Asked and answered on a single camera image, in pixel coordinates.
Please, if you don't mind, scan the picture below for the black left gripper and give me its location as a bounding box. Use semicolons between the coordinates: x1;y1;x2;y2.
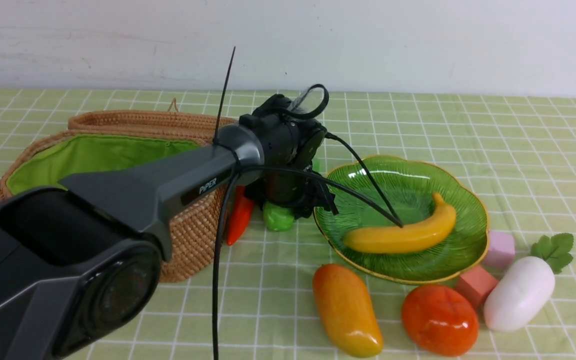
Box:
246;170;339;219

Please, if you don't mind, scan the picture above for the green toy cucumber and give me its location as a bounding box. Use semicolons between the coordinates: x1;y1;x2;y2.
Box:
262;201;296;232

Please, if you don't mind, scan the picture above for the orange toy carrot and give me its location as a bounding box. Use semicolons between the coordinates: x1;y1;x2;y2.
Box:
226;186;255;247

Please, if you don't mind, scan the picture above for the yellow toy banana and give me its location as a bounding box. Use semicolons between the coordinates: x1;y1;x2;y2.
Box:
342;193;457;255

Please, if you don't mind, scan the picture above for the orange yellow toy mango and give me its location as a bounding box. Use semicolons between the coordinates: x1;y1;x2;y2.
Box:
311;263;384;359

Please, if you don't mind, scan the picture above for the orange toy persimmon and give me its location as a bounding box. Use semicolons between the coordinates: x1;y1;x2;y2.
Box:
401;284;480;357

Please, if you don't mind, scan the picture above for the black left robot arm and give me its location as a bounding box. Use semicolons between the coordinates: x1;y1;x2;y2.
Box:
0;89;329;360

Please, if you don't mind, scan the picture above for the green foam cube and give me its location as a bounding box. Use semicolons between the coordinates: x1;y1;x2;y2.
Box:
310;157;320;173

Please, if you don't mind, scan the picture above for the green glass leaf plate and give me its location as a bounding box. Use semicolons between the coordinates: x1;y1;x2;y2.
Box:
314;155;490;285

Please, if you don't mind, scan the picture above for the woven rattan basket lid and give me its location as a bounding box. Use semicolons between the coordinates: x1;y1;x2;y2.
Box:
67;98;234;146

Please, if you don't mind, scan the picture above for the woven rattan basket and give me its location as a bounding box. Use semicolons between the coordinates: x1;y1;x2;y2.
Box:
0;129;225;283

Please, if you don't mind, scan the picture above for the red foam cube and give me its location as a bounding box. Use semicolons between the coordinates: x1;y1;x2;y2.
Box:
454;265;499;310

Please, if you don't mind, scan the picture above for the pink foam cube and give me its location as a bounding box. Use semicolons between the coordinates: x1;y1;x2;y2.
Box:
482;230;515;271

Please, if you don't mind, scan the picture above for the white toy radish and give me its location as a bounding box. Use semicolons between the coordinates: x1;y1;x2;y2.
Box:
483;232;575;333

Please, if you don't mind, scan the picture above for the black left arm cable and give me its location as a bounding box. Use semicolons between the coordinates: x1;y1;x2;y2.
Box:
211;46;404;360

